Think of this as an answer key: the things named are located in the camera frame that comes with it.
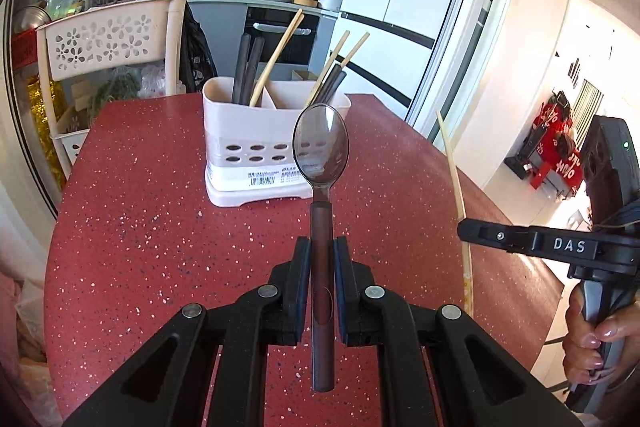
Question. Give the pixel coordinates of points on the long wooden chopstick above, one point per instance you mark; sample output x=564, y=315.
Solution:
x=466, y=253

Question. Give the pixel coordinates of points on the plain wooden chopstick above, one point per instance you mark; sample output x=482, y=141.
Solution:
x=264, y=76

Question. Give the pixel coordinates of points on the red box stack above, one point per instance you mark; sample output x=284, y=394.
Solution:
x=549, y=154

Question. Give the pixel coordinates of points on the white utensil holder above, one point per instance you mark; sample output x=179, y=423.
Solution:
x=249, y=150

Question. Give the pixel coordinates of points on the right hand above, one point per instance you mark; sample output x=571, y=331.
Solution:
x=582, y=361

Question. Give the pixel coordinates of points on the black bag on cart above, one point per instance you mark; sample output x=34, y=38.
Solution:
x=196, y=61

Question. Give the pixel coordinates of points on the black spoon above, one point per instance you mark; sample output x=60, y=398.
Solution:
x=329, y=85
x=251, y=69

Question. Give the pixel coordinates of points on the white refrigerator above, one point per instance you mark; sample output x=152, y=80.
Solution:
x=405, y=1

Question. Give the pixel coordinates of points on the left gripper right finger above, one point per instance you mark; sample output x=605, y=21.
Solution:
x=436, y=367

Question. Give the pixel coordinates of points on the dark translucent spoon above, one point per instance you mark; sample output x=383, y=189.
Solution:
x=320, y=144
x=240, y=67

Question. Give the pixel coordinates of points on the white perforated storage cart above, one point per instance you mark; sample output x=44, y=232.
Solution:
x=123, y=34

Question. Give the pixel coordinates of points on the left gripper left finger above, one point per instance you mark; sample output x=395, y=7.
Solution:
x=207, y=366

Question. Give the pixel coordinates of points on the black built-in oven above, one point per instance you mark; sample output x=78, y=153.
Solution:
x=271, y=25

